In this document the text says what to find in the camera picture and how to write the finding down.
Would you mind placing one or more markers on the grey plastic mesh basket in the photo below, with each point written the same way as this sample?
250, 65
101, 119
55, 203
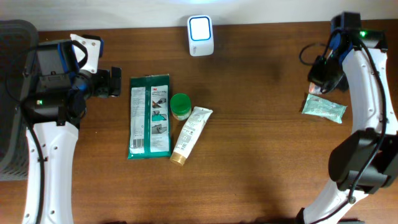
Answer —
18, 38

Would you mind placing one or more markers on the white cream tube gold cap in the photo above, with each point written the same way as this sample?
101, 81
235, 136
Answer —
189, 134

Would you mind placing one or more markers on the white barcode scanner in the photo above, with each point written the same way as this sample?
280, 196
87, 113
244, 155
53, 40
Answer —
200, 35

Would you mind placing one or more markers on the small orange carton box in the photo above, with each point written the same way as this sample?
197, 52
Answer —
315, 89

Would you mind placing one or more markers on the pale green wipes packet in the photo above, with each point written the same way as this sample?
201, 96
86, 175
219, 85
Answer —
323, 108

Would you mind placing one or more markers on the green lid jar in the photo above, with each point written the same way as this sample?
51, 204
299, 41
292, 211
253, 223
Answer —
181, 106

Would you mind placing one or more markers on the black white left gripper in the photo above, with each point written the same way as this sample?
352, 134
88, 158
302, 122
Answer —
115, 81

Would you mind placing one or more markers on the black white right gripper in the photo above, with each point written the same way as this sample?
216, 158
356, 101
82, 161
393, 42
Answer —
339, 79

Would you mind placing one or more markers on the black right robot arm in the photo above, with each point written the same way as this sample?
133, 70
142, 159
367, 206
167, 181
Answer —
355, 59

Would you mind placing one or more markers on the green white tape package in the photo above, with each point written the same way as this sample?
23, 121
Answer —
149, 117

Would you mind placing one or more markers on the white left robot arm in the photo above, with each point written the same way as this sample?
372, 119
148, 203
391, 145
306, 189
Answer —
53, 109

